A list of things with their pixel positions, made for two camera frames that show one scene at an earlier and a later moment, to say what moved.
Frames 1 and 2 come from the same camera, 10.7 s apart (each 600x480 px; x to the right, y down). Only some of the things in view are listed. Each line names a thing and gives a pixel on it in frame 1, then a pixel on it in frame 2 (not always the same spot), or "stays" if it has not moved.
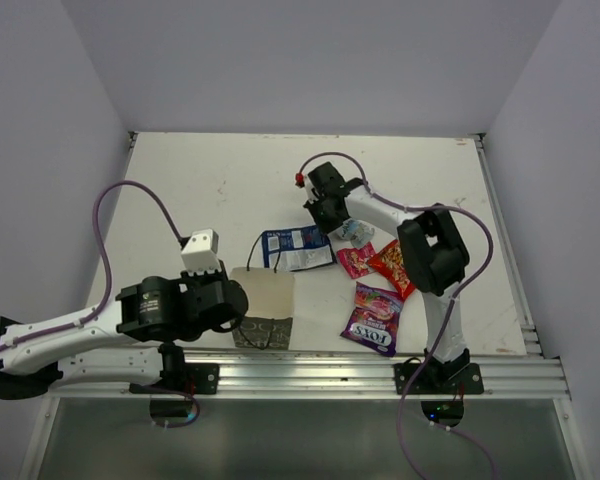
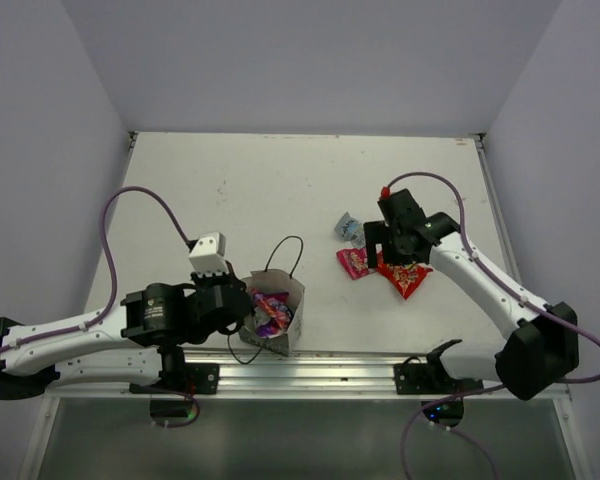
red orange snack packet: (390, 263) stays
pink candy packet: (356, 260) stays
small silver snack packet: (357, 231) stays
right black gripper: (324, 227) to (376, 232)
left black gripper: (190, 280) stays
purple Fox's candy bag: (376, 318) to (273, 313)
